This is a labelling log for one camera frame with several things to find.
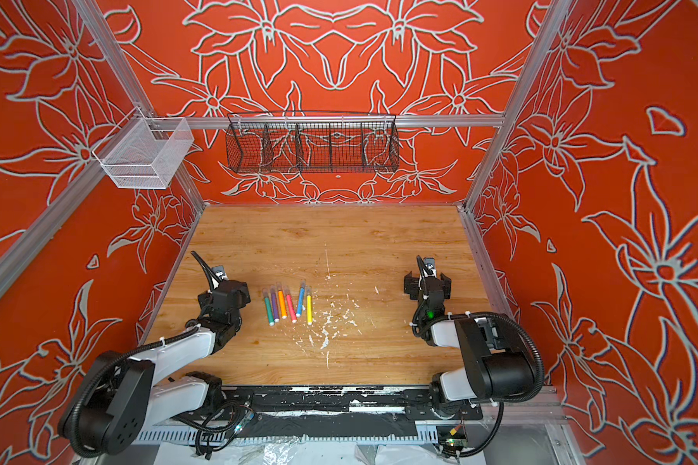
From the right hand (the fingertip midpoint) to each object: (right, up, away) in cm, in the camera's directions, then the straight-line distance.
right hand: (424, 270), depth 91 cm
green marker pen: (-50, -13, -2) cm, 52 cm away
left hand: (-64, -5, -3) cm, 64 cm away
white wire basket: (-91, +38, 0) cm, 99 cm away
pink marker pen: (-43, -11, -1) cm, 44 cm away
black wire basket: (-37, +44, +8) cm, 58 cm away
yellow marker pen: (-37, -11, 0) cm, 39 cm away
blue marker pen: (-40, -9, +1) cm, 41 cm away
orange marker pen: (-46, -10, +1) cm, 47 cm away
